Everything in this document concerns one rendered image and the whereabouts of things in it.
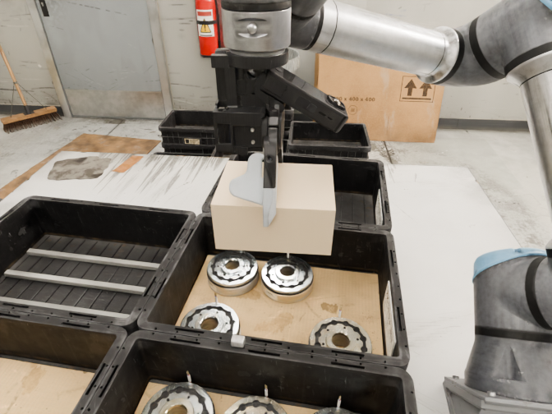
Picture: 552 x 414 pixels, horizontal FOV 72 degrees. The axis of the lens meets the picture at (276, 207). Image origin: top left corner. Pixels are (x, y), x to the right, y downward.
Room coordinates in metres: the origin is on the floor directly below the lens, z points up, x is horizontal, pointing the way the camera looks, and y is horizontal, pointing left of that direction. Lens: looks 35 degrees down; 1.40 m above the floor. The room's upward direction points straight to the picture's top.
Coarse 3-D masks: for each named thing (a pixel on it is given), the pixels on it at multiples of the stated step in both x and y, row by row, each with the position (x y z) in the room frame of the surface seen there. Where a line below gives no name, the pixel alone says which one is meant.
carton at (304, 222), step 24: (240, 168) 0.50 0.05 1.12; (288, 168) 0.50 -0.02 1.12; (312, 168) 0.50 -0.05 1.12; (216, 192) 0.43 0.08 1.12; (288, 192) 0.43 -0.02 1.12; (312, 192) 0.43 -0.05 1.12; (216, 216) 0.40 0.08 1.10; (240, 216) 0.40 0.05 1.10; (288, 216) 0.40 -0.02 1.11; (312, 216) 0.39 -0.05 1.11; (216, 240) 0.40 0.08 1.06; (240, 240) 0.40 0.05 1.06; (264, 240) 0.40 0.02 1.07; (288, 240) 0.40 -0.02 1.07; (312, 240) 0.39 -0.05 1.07
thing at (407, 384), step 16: (128, 336) 0.35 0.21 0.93; (144, 336) 0.35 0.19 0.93; (160, 336) 0.35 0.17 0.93; (176, 336) 0.35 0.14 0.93; (128, 352) 0.32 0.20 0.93; (224, 352) 0.32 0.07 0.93; (240, 352) 0.32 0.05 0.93; (256, 352) 0.33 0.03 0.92; (272, 352) 0.32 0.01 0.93; (288, 352) 0.32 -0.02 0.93; (112, 368) 0.30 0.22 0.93; (336, 368) 0.30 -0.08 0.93; (352, 368) 0.30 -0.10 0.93; (368, 368) 0.30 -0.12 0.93; (384, 368) 0.30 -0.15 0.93; (400, 368) 0.30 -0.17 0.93; (112, 384) 0.27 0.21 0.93; (96, 400) 0.25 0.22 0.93
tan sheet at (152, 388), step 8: (152, 384) 0.33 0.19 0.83; (160, 384) 0.33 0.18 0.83; (144, 392) 0.32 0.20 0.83; (152, 392) 0.32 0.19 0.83; (208, 392) 0.32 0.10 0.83; (144, 400) 0.31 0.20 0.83; (216, 400) 0.31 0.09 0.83; (224, 400) 0.31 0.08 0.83; (232, 400) 0.31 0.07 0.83; (136, 408) 0.29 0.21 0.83; (216, 408) 0.29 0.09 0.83; (224, 408) 0.29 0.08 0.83; (288, 408) 0.29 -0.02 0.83; (296, 408) 0.29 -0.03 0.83; (304, 408) 0.29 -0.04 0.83
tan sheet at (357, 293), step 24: (192, 288) 0.53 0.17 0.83; (312, 288) 0.53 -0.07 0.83; (336, 288) 0.53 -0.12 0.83; (360, 288) 0.53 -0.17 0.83; (240, 312) 0.47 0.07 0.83; (264, 312) 0.47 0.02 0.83; (288, 312) 0.47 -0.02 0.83; (312, 312) 0.47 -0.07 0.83; (336, 312) 0.47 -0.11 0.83; (360, 312) 0.47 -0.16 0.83; (264, 336) 0.42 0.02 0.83; (288, 336) 0.42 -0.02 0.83
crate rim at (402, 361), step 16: (192, 224) 0.61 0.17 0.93; (176, 256) 0.52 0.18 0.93; (160, 288) 0.45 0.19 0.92; (400, 288) 0.44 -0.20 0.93; (400, 304) 0.41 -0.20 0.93; (144, 320) 0.37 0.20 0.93; (400, 320) 0.37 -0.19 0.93; (192, 336) 0.35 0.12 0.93; (208, 336) 0.35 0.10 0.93; (224, 336) 0.35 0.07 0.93; (400, 336) 0.35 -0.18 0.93; (304, 352) 0.32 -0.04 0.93; (320, 352) 0.32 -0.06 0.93; (336, 352) 0.32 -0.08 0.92; (352, 352) 0.32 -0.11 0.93; (400, 352) 0.32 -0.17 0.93
